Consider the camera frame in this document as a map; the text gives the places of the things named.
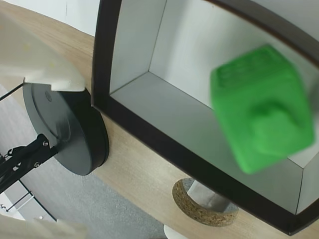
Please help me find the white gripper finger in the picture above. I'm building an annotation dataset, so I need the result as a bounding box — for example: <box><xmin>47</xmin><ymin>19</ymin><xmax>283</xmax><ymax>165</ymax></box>
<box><xmin>0</xmin><ymin>213</ymin><xmax>88</xmax><ymax>239</ymax></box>
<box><xmin>0</xmin><ymin>11</ymin><xmax>87</xmax><ymax>93</ymax></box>

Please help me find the green cube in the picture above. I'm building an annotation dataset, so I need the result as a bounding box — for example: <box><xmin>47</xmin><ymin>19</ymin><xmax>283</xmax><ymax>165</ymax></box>
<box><xmin>210</xmin><ymin>43</ymin><xmax>316</xmax><ymax>175</ymax></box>

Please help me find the dark brown cardboard box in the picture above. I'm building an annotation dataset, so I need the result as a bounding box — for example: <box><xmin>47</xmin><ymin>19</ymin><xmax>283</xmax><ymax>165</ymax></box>
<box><xmin>90</xmin><ymin>0</ymin><xmax>319</xmax><ymax>236</ymax></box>

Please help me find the black round lamp base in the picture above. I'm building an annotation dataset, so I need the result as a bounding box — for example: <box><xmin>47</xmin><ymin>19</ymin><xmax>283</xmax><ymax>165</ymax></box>
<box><xmin>22</xmin><ymin>83</ymin><xmax>111</xmax><ymax>177</ymax></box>

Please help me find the white round object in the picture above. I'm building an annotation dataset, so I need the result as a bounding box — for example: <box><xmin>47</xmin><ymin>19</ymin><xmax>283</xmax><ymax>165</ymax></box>
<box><xmin>162</xmin><ymin>224</ymin><xmax>190</xmax><ymax>239</ymax></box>

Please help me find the thin black lamp cable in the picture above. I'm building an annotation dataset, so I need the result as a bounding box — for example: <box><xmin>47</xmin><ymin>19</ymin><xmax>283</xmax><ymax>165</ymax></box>
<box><xmin>0</xmin><ymin>83</ymin><xmax>25</xmax><ymax>102</ymax></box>

